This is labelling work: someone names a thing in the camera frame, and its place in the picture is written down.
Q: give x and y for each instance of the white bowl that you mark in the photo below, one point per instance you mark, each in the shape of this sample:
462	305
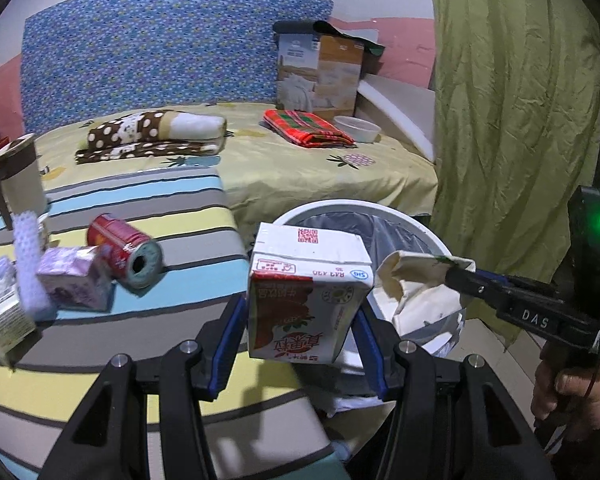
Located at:
357	130

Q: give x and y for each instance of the printed cardboard box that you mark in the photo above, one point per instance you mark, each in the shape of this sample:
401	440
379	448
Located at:
330	75

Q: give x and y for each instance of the red white juice carton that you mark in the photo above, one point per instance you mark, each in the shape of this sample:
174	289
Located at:
305	310

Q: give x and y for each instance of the white bin with clear liner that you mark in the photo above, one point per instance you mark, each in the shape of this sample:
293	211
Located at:
330	207

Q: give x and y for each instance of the red drink can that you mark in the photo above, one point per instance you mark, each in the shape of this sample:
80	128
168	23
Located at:
112	240

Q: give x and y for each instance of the small white green carton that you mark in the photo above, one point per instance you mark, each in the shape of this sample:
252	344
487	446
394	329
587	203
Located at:
5	327

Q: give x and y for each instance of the blue floral headboard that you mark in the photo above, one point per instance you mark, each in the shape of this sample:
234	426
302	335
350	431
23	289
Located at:
155	50

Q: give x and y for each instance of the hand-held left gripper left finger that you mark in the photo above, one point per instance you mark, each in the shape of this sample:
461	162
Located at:
225	342

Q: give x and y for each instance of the person's right hand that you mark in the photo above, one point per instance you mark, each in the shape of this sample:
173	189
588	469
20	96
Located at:
575	395

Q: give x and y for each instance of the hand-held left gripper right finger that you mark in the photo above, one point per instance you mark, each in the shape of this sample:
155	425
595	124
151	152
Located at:
367	342

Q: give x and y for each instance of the purple drink carton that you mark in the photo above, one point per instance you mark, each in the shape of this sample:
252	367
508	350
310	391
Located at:
70	280

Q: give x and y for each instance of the white bed frame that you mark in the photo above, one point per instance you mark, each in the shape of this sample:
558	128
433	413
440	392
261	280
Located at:
395	110

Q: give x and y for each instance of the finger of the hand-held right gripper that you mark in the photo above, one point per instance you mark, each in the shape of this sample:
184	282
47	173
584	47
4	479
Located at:
472	286
492	277

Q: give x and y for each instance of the red plaid cloth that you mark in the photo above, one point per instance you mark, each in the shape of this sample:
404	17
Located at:
305	127

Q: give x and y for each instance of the cream paper bag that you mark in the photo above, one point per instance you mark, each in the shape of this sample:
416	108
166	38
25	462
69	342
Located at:
420	290

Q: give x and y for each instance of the brown beige travel mug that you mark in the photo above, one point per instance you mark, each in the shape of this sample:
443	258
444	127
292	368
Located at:
22	180

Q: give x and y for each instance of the yellow pineapple bed sheet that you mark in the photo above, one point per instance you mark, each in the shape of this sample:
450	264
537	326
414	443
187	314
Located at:
290	170

